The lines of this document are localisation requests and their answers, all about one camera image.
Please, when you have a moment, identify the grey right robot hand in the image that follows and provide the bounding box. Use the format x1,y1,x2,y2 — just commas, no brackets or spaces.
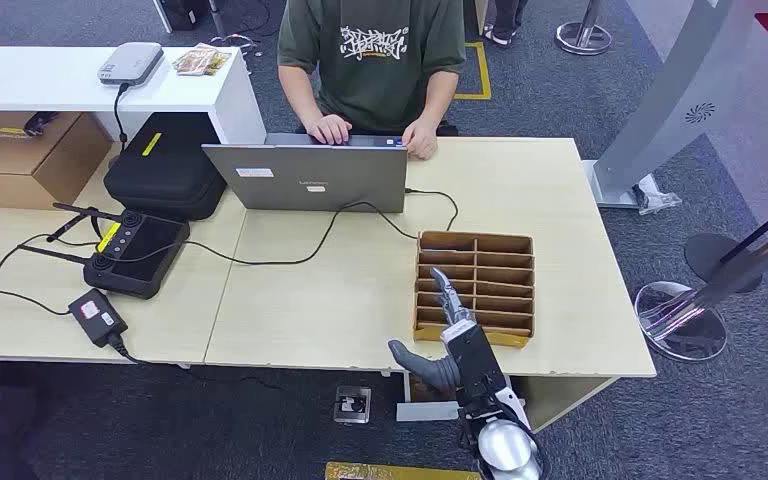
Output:
389,267,477,393

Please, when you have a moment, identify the person's left hand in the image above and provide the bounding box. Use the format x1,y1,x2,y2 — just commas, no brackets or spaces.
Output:
401,119,440,162

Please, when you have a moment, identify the person's right hand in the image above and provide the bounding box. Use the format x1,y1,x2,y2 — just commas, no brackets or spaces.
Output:
304,113,354,146

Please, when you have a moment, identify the brown cardboard card organizer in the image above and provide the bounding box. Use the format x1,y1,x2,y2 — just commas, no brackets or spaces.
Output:
413,230,536,350

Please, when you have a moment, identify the standing person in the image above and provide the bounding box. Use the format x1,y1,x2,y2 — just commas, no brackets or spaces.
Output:
481,0,530,50

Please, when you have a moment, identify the pale grey flat panel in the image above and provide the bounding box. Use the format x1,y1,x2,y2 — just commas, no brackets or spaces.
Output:
395,400,461,423

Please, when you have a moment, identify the grey laptop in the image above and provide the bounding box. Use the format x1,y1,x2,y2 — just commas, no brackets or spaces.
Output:
201,132,410,215

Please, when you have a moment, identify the metal floor socket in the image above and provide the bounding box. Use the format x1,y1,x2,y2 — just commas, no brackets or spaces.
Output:
332,386,373,425

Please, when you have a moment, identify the pale wooden desk base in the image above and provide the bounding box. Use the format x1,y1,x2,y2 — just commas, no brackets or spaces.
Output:
515,375,619,434

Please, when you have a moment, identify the yellow snack packet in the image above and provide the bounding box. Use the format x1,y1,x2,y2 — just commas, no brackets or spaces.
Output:
171,42,232,78

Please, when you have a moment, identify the black hard carrying case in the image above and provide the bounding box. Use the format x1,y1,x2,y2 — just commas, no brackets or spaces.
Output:
103,112,228,222

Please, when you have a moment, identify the black bag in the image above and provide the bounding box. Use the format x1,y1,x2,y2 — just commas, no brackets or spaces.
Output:
158,0,212,33

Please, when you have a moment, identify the silver stanchion base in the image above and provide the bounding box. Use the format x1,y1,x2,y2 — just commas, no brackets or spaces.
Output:
554,0,615,57

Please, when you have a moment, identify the grey flat router device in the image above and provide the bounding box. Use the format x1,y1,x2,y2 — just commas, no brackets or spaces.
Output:
97,42,165,87

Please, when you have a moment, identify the black controller with antennas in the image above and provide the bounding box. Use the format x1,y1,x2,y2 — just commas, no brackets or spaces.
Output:
17,201,192,301

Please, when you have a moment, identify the clear plastic wrap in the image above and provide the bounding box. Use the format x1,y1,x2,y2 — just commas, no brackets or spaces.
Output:
634,173,683,216

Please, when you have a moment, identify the chrome stanchion with round base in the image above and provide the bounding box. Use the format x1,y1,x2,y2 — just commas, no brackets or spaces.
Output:
633,210,768,363

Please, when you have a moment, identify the grey kiosk stand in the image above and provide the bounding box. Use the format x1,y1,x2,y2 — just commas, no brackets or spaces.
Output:
581,0,768,211

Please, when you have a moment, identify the white counter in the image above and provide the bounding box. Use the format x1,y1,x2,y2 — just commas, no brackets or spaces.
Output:
0,44,268,147

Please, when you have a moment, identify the small black item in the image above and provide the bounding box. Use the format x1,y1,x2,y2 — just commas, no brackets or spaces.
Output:
23,111,61,138

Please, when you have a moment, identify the black power adapter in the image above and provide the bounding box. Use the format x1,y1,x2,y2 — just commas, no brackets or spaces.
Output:
67,288,130,350

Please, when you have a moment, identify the black round stanchion base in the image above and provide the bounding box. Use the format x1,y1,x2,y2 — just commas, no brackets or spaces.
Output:
683,231,764,295

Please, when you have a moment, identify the brown cardboard box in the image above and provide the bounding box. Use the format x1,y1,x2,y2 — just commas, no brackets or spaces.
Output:
0,111,114,212

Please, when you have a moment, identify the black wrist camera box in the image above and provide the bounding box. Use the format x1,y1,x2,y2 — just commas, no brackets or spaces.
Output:
440,320,511,407

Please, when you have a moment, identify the tangle of black cables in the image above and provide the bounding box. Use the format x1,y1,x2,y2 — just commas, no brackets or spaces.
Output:
208,0,274,58

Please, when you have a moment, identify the black laptop cable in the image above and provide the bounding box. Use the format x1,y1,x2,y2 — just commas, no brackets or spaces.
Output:
183,188,459,268

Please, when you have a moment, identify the black router cable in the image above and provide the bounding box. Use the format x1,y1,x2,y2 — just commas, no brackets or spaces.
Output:
112,82,131,152

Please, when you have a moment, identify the thick black power cord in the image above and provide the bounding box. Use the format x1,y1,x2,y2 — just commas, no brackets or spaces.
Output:
106,333,286,393

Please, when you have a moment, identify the thin black adapter cable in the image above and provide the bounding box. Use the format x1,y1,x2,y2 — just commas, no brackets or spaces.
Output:
0,231,100,317

